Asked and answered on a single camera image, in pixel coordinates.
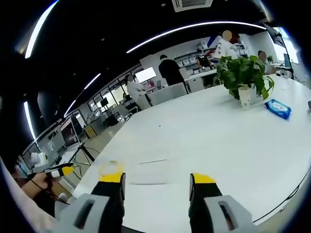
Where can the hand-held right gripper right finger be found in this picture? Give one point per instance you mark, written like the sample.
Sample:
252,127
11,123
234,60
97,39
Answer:
213,206

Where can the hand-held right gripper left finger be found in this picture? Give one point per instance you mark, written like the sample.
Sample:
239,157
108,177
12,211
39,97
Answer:
102,206

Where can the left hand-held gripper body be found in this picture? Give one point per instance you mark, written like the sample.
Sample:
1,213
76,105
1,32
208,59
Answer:
55,173

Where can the person's left hand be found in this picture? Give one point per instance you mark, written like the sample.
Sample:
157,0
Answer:
40,180

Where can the white side desk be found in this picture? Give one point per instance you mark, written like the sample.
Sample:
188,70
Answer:
69,155

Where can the white rounded device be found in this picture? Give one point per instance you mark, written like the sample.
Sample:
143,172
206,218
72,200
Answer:
39,159

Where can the dark desktop monitor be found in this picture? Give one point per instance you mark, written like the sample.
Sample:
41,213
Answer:
70,132

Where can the person's light clothing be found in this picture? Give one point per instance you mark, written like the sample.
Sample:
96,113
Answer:
22,208

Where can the white paper cup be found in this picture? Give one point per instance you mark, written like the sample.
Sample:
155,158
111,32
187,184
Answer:
245,98

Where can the blue wet wipes pack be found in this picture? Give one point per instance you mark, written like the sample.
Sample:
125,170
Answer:
278,108

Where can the bright white monitor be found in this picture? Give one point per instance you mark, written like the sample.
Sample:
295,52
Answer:
145,74

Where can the green potted plant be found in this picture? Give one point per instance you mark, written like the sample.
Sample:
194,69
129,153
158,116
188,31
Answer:
243,71

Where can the long ceiling light strip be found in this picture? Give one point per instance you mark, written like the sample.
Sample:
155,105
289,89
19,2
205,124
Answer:
194,32

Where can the ceiling air vent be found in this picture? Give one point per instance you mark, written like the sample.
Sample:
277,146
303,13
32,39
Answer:
193,4

